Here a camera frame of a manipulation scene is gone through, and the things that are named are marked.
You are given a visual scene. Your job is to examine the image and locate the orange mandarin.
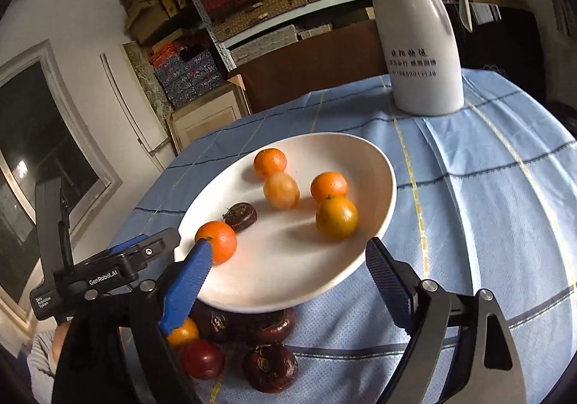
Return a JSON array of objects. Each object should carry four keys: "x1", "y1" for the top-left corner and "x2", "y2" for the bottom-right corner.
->
[
  {"x1": 195, "y1": 221, "x2": 238, "y2": 265},
  {"x1": 253, "y1": 148, "x2": 287, "y2": 181},
  {"x1": 310, "y1": 172, "x2": 349, "y2": 203}
]

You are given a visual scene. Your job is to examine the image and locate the dark passion fruit centre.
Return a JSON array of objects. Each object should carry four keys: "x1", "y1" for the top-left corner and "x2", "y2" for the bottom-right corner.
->
[{"x1": 242, "y1": 342, "x2": 298, "y2": 393}]

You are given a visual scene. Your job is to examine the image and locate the white thermos jug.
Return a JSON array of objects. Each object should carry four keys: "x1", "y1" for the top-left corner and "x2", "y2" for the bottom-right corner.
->
[{"x1": 373, "y1": 0, "x2": 472, "y2": 116}]

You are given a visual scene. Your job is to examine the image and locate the framed beige panel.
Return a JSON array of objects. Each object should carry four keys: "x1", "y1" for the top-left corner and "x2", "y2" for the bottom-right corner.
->
[{"x1": 166, "y1": 74, "x2": 251, "y2": 154}]

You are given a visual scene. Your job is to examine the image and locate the dark passion fruit back right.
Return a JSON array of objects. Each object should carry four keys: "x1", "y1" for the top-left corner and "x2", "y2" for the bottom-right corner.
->
[{"x1": 248, "y1": 307, "x2": 297, "y2": 345}]

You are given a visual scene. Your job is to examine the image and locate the small yellow-orange fruit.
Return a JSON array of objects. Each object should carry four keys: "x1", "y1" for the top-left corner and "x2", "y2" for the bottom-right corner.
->
[{"x1": 166, "y1": 317, "x2": 199, "y2": 349}]

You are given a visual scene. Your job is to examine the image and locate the dark passion fruit front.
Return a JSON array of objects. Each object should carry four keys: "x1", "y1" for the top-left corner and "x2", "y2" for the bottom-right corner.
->
[{"x1": 222, "y1": 202, "x2": 257, "y2": 233}]

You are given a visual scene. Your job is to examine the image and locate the dark passion fruit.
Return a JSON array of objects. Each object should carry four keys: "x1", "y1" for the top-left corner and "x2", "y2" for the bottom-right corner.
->
[
  {"x1": 222, "y1": 202, "x2": 257, "y2": 233},
  {"x1": 242, "y1": 342, "x2": 298, "y2": 393},
  {"x1": 248, "y1": 307, "x2": 297, "y2": 345},
  {"x1": 189, "y1": 299, "x2": 234, "y2": 343}
]

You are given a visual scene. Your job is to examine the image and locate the red plum back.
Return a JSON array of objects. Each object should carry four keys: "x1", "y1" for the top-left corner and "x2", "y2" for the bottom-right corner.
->
[{"x1": 180, "y1": 339, "x2": 226, "y2": 381}]

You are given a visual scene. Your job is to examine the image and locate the stack of blue patterned boxes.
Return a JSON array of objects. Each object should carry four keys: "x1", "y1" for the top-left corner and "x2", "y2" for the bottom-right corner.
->
[{"x1": 154, "y1": 50, "x2": 224, "y2": 109}]

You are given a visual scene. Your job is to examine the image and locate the dark window with frame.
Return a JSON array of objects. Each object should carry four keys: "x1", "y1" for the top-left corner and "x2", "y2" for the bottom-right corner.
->
[{"x1": 1, "y1": 41, "x2": 121, "y2": 307}]

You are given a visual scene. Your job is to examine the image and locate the pale speckled round fruit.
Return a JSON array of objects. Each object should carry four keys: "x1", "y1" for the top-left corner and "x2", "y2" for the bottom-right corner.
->
[{"x1": 263, "y1": 173, "x2": 300, "y2": 210}]

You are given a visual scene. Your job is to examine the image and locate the orange mandarin front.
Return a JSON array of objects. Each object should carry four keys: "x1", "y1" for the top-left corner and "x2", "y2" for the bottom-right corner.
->
[{"x1": 253, "y1": 148, "x2": 287, "y2": 181}]

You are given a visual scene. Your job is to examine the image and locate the brown wooden board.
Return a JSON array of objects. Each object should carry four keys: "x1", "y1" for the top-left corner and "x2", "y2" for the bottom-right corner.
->
[{"x1": 230, "y1": 21, "x2": 387, "y2": 113}]

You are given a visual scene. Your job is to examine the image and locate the blue checked tablecloth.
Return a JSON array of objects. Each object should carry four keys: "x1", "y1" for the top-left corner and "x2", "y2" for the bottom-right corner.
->
[{"x1": 111, "y1": 69, "x2": 576, "y2": 403}]

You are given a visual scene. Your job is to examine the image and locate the person's left hand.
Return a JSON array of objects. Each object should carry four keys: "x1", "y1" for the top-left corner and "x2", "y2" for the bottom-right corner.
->
[{"x1": 52, "y1": 321, "x2": 71, "y2": 365}]

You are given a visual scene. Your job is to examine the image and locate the dark passion fruit back left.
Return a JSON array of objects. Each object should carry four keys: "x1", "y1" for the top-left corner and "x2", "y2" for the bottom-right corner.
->
[{"x1": 189, "y1": 299, "x2": 234, "y2": 343}]

